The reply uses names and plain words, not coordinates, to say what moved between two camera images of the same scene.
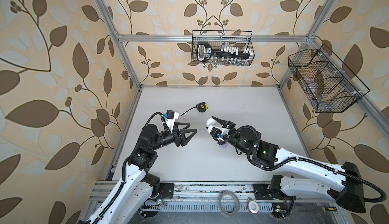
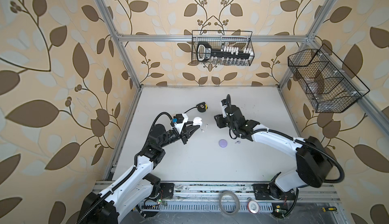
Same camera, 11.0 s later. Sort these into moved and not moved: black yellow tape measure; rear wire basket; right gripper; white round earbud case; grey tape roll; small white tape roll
Moved: right gripper; white round earbud case
Not moved: small white tape roll; rear wire basket; black yellow tape measure; grey tape roll
